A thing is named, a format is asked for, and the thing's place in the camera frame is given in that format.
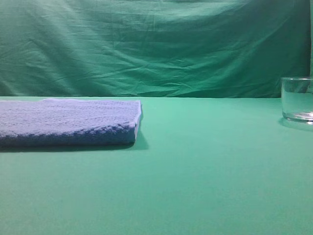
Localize transparent glass cup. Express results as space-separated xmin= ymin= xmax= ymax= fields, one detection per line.
xmin=281 ymin=77 xmax=313 ymax=125

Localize folded blue towel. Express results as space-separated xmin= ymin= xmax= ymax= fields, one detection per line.
xmin=0 ymin=98 xmax=142 ymax=147

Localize green backdrop cloth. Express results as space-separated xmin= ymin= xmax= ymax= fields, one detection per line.
xmin=0 ymin=0 xmax=313 ymax=98

